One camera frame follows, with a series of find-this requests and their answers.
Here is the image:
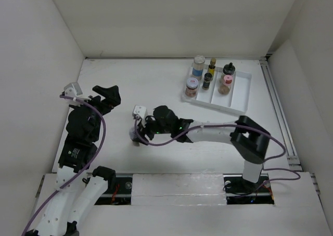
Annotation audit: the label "yellow bottle cork cap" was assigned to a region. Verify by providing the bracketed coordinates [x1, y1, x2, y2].
[208, 58, 216, 76]

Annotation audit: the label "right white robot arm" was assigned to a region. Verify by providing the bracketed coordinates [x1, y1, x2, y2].
[132, 106, 271, 191]

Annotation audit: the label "tall jar silver lid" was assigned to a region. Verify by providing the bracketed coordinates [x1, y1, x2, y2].
[192, 55, 206, 80]

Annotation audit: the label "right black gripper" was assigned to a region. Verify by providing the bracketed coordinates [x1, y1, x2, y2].
[132, 113, 173, 145]

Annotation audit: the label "pink lid spice bottle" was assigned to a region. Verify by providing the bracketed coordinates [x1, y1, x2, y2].
[218, 75, 233, 95]

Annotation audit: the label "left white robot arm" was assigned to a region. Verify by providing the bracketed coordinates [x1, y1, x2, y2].
[22, 83, 121, 235]

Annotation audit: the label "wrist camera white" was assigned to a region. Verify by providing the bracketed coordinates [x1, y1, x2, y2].
[132, 105, 148, 124]
[61, 82, 83, 106]

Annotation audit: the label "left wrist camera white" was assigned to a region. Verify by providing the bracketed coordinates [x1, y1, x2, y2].
[61, 82, 83, 106]

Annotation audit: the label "dark jar white lid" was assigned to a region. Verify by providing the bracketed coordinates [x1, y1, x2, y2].
[129, 127, 141, 147]

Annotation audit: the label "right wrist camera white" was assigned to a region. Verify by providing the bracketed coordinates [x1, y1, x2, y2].
[132, 105, 148, 124]

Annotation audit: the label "white divided tray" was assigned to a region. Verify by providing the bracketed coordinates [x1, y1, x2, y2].
[181, 67, 252, 115]

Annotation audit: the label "jar black lid beige contents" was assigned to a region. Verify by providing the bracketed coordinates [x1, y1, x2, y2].
[222, 62, 236, 76]

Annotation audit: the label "small black pepper grinder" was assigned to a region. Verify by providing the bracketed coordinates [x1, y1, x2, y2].
[202, 72, 213, 90]

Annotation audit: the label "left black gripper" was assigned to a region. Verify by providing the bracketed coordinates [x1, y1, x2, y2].
[72, 85, 121, 140]

